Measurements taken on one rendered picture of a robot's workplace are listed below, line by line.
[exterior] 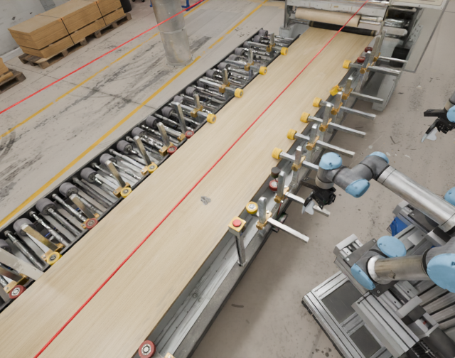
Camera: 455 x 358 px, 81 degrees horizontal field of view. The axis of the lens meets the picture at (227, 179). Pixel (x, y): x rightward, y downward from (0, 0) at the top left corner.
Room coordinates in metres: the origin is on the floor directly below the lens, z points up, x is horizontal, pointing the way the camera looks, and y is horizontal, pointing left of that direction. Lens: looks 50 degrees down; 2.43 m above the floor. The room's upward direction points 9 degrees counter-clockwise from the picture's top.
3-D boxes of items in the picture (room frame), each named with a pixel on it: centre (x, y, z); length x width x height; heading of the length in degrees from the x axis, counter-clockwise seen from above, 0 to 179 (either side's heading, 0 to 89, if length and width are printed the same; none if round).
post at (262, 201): (0.89, -0.19, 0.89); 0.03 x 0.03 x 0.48; 48
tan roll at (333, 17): (3.38, -1.69, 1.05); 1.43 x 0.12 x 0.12; 48
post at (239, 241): (0.69, -0.01, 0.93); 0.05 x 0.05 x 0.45; 48
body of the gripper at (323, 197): (0.65, -0.41, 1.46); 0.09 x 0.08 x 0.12; 23
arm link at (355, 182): (0.58, -0.47, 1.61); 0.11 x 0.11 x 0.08; 30
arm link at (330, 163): (0.65, -0.40, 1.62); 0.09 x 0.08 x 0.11; 30
